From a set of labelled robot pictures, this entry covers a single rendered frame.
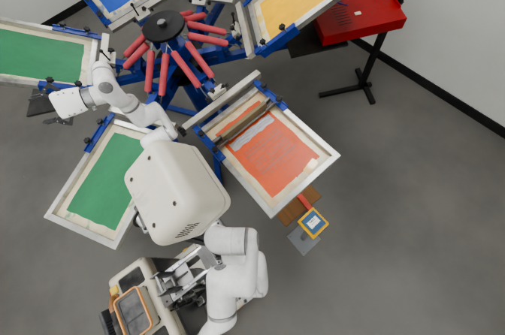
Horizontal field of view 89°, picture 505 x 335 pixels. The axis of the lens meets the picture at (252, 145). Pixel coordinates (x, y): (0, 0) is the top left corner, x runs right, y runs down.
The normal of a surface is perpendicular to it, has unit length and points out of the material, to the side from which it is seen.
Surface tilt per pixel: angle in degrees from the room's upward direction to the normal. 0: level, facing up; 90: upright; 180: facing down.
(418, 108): 0
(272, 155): 0
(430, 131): 0
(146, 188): 26
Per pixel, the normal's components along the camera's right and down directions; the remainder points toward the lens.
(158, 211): -0.47, -0.12
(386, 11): -0.12, -0.42
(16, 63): 0.41, -0.47
